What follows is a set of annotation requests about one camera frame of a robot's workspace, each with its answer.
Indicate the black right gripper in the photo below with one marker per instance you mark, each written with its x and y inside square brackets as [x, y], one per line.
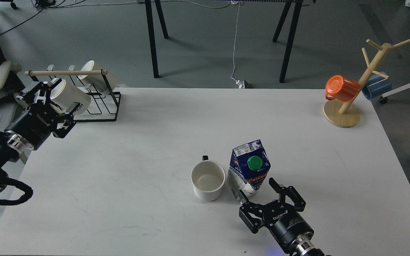
[292, 233]

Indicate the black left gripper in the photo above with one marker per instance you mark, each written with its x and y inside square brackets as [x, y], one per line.
[34, 126]

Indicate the blue white milk carton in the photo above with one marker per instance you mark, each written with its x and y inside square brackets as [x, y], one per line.
[249, 166]

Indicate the white smiley mug black handle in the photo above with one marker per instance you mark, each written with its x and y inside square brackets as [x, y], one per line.
[208, 178]

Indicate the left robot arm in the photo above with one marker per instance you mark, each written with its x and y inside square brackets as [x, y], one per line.
[12, 191]

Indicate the orange cup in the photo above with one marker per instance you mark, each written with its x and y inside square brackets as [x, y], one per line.
[341, 88]

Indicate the blue cup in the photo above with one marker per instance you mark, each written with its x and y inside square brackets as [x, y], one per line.
[376, 86]

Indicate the white HOME mug front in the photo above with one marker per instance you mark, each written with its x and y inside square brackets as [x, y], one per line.
[64, 94]

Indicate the white home mug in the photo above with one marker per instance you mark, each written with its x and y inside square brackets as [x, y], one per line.
[97, 81]
[64, 94]

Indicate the white HOME mug rear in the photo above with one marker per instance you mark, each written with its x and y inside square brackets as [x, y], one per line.
[97, 81]

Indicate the wooden mug tree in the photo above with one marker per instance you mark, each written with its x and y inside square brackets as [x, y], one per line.
[346, 115]

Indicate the black table left legs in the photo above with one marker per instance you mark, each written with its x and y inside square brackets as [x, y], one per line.
[151, 33]

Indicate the black table legs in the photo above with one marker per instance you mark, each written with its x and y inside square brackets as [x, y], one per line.
[291, 35]
[151, 33]

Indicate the power strip plug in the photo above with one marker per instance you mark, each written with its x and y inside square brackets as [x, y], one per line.
[243, 84]

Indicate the black table right legs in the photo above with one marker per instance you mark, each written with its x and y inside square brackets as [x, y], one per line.
[291, 35]

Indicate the black wire mug rack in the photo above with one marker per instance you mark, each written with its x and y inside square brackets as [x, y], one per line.
[103, 108]

